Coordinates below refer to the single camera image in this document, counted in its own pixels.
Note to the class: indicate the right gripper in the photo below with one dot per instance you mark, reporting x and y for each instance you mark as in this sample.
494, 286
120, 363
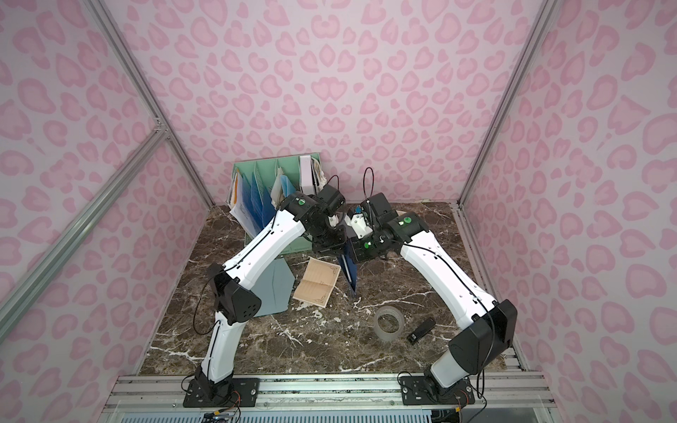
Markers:
368, 251

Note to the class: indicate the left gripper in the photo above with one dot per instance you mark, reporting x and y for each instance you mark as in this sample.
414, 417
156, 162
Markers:
328, 243

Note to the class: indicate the dark blue envelope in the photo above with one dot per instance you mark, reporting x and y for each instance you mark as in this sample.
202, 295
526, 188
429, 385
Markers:
349, 269

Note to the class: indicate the light teal envelope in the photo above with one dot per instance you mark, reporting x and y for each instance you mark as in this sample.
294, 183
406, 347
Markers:
274, 288

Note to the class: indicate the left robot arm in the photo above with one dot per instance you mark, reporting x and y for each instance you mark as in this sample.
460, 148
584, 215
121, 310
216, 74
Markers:
232, 283

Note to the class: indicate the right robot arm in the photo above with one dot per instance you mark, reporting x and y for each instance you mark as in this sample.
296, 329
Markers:
487, 326

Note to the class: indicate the stack of loose papers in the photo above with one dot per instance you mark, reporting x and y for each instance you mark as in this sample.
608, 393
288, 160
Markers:
319, 177

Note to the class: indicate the blue folder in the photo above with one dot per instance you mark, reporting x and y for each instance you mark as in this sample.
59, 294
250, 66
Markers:
287, 188

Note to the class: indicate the clear tape roll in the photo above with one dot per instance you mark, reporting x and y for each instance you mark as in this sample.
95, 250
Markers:
389, 323

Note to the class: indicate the white binder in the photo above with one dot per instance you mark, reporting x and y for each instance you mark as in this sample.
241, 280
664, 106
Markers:
307, 179

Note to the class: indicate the green file organizer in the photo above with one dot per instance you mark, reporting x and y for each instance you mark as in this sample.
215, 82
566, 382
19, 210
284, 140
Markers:
262, 175

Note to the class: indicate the small black clip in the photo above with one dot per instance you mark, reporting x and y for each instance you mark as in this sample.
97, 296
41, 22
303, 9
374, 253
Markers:
421, 330

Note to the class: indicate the white document papers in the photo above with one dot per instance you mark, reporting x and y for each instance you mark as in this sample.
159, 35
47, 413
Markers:
242, 206

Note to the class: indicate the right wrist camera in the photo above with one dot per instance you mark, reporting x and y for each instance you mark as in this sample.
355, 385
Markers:
357, 226

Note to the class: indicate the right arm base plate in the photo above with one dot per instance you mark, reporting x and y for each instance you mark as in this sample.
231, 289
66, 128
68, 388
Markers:
424, 390

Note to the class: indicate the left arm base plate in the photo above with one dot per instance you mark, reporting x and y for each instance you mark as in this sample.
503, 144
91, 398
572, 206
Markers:
232, 391

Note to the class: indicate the aluminium front rail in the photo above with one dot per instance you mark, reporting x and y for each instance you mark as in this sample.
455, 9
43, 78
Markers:
342, 392

